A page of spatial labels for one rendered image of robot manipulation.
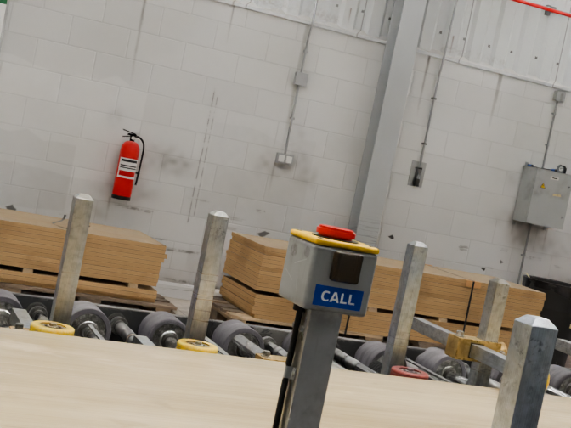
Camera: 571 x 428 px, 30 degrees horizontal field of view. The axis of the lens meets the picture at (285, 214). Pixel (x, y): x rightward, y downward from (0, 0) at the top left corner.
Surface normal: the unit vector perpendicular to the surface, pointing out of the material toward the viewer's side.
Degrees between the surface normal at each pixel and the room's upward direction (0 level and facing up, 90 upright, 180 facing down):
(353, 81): 90
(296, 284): 90
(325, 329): 90
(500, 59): 90
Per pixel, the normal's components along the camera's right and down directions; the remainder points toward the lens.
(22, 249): 0.37, 0.12
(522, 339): -0.91, -0.17
